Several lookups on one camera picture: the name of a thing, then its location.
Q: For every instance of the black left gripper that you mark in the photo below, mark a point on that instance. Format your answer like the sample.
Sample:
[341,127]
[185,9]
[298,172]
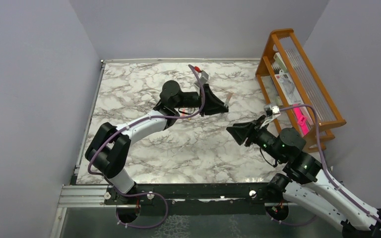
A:
[212,104]

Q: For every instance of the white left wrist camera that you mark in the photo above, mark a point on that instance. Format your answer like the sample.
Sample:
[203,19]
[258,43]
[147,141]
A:
[203,78]

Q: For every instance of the pink item in rack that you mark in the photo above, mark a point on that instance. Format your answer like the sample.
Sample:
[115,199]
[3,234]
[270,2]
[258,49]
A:
[301,120]

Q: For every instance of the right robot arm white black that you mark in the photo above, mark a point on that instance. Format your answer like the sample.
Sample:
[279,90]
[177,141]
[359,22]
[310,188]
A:
[307,184]

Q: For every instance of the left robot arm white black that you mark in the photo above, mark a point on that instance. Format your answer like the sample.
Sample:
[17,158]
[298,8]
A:
[109,148]

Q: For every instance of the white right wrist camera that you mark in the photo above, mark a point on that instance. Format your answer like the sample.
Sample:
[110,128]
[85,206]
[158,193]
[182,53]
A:
[272,110]

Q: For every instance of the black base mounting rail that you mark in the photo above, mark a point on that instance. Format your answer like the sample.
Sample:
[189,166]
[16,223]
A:
[195,199]

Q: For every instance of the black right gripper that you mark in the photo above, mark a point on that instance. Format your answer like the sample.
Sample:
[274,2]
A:
[241,131]

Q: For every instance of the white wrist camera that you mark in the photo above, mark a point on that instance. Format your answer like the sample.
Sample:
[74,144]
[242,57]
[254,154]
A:
[272,110]
[203,78]

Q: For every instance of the orange wooden rack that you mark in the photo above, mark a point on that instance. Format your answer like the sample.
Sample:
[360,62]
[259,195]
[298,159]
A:
[310,87]

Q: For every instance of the white booklet in rack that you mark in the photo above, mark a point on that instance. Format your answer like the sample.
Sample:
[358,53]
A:
[285,81]

